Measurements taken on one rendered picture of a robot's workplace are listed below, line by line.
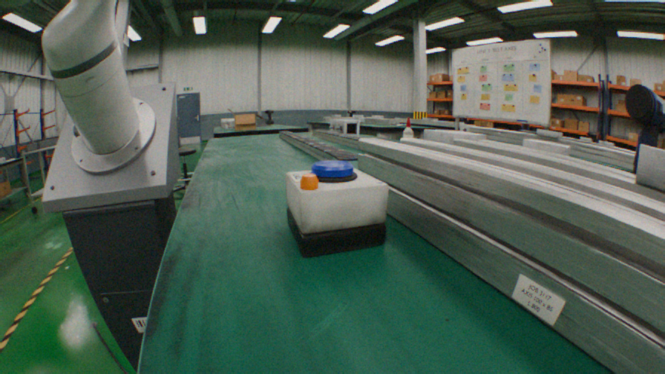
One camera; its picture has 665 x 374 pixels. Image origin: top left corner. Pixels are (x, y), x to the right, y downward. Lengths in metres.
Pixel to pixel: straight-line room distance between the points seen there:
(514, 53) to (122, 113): 3.52
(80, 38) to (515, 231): 0.48
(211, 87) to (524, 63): 10.51
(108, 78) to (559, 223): 0.52
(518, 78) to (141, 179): 3.44
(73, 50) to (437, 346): 0.46
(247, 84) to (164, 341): 11.45
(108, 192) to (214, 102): 10.96
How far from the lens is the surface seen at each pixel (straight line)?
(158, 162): 0.49
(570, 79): 10.24
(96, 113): 0.46
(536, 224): 0.18
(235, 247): 0.26
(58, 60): 0.42
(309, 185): 0.21
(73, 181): 0.55
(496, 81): 3.61
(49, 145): 4.30
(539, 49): 3.42
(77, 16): 0.41
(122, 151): 0.52
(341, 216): 0.22
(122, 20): 7.20
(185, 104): 11.45
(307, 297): 0.19
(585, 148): 1.84
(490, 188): 0.20
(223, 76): 11.52
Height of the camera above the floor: 0.90
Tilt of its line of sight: 15 degrees down
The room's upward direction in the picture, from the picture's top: straight up
